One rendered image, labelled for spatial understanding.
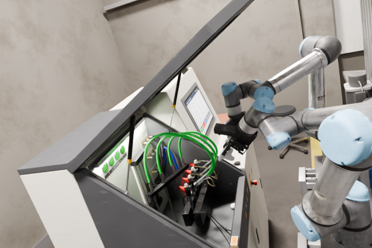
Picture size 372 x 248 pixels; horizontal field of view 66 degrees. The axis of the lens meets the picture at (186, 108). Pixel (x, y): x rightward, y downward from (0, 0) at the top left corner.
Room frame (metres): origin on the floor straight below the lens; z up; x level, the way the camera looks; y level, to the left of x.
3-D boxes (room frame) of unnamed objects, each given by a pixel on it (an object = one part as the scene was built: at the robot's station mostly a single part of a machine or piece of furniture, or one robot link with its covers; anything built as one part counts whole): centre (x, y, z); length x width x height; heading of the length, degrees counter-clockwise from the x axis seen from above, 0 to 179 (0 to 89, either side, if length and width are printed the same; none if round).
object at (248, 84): (1.33, -0.33, 1.52); 0.11 x 0.11 x 0.08; 7
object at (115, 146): (1.41, 0.36, 1.43); 0.54 x 0.03 x 0.02; 161
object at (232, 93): (1.34, -0.23, 1.53); 0.09 x 0.08 x 0.11; 97
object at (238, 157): (1.94, -0.26, 0.96); 0.70 x 0.22 x 0.03; 161
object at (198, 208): (1.44, 0.07, 0.91); 0.34 x 0.10 x 0.15; 161
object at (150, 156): (1.63, 0.28, 1.20); 0.13 x 0.03 x 0.31; 161
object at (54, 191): (1.80, 0.43, 0.75); 1.40 x 0.28 x 1.50; 161
